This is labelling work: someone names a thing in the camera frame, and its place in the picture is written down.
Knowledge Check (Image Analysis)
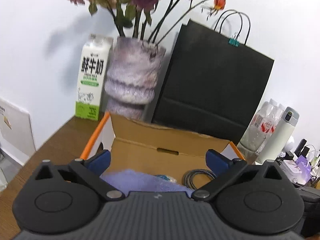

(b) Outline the coiled silver cable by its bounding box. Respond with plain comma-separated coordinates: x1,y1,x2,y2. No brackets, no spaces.
184,169,216,190

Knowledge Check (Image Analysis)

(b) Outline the black paper bag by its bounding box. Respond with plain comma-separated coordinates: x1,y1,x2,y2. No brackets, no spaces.
151,9,275,145

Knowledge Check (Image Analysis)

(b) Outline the white green milk carton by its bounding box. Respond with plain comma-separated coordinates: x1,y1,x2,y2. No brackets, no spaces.
75,33,114,121

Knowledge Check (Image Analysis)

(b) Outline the dried rose bouquet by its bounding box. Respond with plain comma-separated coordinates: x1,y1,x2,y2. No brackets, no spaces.
62,0,209,43

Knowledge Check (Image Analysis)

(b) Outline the orange rose on stem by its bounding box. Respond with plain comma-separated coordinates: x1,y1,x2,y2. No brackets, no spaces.
147,0,227,43

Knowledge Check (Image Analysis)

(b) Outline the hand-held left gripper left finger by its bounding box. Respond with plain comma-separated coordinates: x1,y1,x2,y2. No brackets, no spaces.
34,149,125,201

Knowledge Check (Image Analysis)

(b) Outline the purple marbled vase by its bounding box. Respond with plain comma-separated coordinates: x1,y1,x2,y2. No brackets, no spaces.
104,36,167,120

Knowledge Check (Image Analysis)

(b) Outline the wooden desktop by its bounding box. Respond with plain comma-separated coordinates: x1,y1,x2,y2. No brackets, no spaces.
0,115,320,240

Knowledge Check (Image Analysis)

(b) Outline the clear plastic water bottle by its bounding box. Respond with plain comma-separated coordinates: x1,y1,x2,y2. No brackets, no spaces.
271,104,286,130
244,101,277,145

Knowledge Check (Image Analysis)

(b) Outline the cardboard box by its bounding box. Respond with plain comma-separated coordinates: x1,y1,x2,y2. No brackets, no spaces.
80,111,247,193

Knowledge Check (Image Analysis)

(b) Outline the black desk gadget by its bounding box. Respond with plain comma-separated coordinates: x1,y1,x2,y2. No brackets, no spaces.
294,138,310,161

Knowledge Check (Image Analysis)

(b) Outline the small teal object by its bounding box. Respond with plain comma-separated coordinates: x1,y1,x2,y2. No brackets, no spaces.
154,174,177,183

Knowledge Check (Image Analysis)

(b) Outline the purple gift bag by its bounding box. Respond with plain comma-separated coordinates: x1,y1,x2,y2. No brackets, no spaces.
295,155,313,184

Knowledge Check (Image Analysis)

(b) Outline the white thermos flask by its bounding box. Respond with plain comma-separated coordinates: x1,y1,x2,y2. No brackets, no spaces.
255,107,300,165

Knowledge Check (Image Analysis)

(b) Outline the purple towel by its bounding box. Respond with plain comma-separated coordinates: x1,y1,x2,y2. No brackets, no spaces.
101,169,194,198

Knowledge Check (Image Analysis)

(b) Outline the white flat panel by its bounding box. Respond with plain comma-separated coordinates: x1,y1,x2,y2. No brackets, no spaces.
0,97,37,167

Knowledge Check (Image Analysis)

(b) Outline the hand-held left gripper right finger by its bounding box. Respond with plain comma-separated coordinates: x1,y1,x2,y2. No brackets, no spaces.
191,149,284,202

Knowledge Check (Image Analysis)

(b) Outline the white printed tin box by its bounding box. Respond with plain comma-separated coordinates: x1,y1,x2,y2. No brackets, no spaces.
279,159,300,182

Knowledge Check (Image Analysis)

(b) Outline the white round robot speaker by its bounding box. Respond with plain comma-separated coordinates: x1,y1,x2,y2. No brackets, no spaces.
282,135,296,157

